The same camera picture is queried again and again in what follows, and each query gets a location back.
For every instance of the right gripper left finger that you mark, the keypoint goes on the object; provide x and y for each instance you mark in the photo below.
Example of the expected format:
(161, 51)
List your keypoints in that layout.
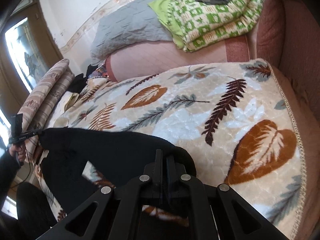
(113, 213)

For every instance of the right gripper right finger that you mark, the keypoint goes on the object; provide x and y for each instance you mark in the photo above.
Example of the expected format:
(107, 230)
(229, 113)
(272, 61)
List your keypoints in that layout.
(214, 212)

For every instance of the black pants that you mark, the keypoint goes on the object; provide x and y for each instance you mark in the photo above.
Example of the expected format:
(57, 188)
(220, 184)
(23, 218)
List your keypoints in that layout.
(118, 156)

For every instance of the person left forearm sleeve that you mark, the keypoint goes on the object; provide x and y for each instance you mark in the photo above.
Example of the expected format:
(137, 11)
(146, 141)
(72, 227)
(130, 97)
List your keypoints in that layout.
(8, 169)

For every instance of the person left hand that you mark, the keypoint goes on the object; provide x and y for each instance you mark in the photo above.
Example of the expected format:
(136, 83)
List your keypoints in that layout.
(18, 152)

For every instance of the cream patterned sheet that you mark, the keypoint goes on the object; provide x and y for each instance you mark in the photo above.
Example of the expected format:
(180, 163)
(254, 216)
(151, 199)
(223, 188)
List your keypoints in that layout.
(67, 101)

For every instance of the brown striped folded bedding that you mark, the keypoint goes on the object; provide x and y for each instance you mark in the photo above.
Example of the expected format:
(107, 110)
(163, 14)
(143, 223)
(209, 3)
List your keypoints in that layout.
(44, 97)

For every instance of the black garment in background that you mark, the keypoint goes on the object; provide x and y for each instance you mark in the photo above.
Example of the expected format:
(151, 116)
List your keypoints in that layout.
(80, 81)

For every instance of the stained glass window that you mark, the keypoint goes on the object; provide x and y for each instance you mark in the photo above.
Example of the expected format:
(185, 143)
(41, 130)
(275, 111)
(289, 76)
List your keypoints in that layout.
(25, 54)

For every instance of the leaf print fleece blanket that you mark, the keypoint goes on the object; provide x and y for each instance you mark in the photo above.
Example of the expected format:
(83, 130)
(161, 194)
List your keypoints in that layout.
(233, 118)

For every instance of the colourful snack packets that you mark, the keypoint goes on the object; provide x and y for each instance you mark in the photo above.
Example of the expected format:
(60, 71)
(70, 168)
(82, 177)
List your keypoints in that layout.
(94, 72)

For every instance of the grey quilted pillow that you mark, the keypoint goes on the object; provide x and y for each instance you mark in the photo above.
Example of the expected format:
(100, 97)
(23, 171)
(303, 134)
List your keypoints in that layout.
(132, 23)

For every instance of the green white folded blanket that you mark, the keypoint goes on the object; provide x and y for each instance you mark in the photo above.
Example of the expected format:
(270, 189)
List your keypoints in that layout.
(195, 25)

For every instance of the pink upholstered sofa bed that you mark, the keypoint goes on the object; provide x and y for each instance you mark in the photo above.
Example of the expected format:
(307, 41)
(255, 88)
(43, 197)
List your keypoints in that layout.
(287, 36)

